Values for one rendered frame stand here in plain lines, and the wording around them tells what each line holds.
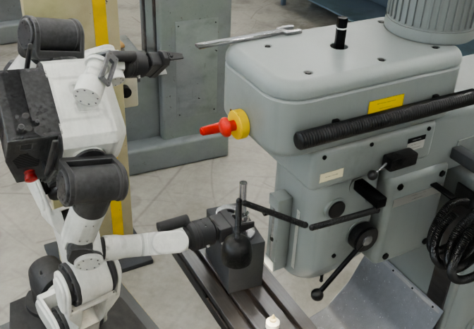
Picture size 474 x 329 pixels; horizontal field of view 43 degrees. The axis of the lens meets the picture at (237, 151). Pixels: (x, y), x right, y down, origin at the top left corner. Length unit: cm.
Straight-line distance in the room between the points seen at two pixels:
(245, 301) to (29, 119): 90
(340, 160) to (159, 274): 232
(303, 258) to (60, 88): 72
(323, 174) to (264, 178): 300
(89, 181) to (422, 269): 97
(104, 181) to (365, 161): 60
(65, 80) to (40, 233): 234
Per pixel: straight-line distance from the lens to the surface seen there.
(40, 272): 242
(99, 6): 287
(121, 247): 172
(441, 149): 146
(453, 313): 184
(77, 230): 157
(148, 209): 391
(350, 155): 124
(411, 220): 152
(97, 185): 143
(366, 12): 708
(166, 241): 173
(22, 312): 254
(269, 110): 110
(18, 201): 413
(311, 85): 109
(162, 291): 334
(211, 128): 129
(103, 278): 193
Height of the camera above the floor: 233
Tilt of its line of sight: 31 degrees down
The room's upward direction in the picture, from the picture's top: 2 degrees clockwise
